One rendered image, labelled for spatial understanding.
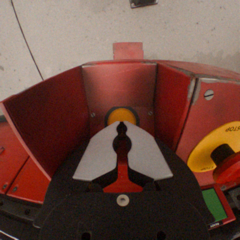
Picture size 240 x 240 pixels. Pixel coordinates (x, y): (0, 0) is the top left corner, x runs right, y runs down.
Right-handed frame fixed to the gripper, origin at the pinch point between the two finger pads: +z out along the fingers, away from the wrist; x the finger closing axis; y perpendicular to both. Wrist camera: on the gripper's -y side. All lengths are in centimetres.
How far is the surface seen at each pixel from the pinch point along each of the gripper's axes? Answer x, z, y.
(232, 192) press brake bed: 26.7, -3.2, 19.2
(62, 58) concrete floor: -42, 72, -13
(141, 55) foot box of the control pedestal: 12, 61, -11
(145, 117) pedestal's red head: 3.3, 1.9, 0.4
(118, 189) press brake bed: -1.4, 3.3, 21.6
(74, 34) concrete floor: -30, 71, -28
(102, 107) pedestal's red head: -2.6, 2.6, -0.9
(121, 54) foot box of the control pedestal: 1, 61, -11
